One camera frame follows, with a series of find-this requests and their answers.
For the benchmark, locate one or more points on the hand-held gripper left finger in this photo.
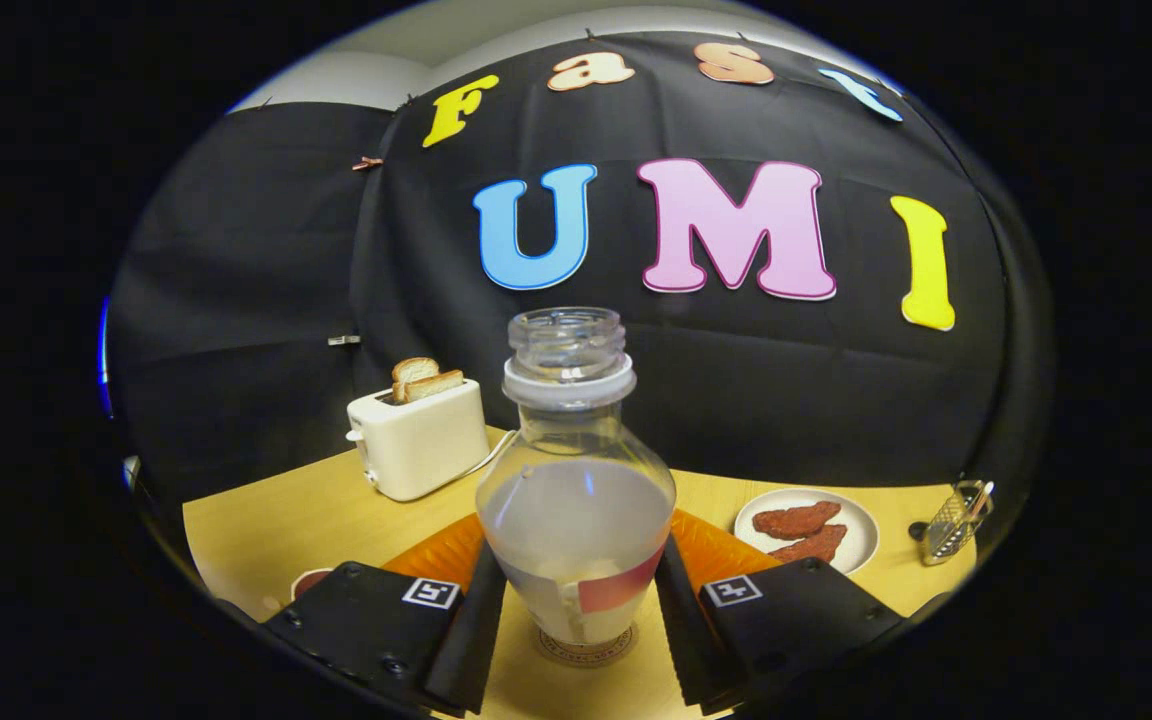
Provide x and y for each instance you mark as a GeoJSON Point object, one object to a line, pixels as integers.
{"type": "Point", "coordinates": [476, 640]}

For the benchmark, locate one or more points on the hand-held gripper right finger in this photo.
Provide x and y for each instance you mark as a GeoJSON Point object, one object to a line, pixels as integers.
{"type": "Point", "coordinates": [686, 640]}

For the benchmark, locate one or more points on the round cork coaster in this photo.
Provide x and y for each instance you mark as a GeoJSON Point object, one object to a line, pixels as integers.
{"type": "Point", "coordinates": [586, 656]}

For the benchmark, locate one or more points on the clear juice bottle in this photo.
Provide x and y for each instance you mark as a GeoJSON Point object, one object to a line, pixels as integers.
{"type": "Point", "coordinates": [576, 520]}

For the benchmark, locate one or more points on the red meat slice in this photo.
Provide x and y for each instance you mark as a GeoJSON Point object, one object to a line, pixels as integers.
{"type": "Point", "coordinates": [796, 519]}
{"type": "Point", "coordinates": [816, 545]}

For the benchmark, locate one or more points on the white toaster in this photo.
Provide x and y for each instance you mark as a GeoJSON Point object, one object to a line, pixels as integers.
{"type": "Point", "coordinates": [426, 445]}

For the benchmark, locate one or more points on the white round plate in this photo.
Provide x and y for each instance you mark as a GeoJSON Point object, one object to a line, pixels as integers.
{"type": "Point", "coordinates": [861, 525]}

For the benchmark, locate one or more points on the wooden table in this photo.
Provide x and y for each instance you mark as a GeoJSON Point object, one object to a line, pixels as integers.
{"type": "Point", "coordinates": [276, 530]}

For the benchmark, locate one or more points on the small black round object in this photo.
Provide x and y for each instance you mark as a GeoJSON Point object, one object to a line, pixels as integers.
{"type": "Point", "coordinates": [917, 531]}

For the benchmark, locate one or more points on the toast slice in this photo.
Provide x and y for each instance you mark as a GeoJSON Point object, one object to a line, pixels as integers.
{"type": "Point", "coordinates": [434, 385]}
{"type": "Point", "coordinates": [413, 368]}

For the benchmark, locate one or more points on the silver cloth clip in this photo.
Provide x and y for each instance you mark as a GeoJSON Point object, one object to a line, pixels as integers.
{"type": "Point", "coordinates": [344, 340]}

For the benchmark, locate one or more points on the red cloth clip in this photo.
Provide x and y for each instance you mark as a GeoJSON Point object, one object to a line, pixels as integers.
{"type": "Point", "coordinates": [368, 163]}

